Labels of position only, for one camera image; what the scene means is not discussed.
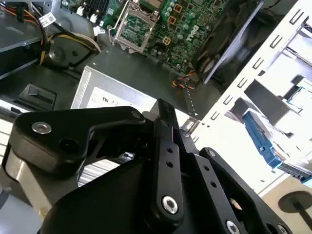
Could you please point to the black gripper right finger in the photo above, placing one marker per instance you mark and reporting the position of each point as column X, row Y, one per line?
column 209, row 180

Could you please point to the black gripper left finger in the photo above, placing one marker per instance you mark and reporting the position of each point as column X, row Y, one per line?
column 48, row 146

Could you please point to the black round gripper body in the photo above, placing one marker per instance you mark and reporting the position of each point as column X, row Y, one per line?
column 109, row 200

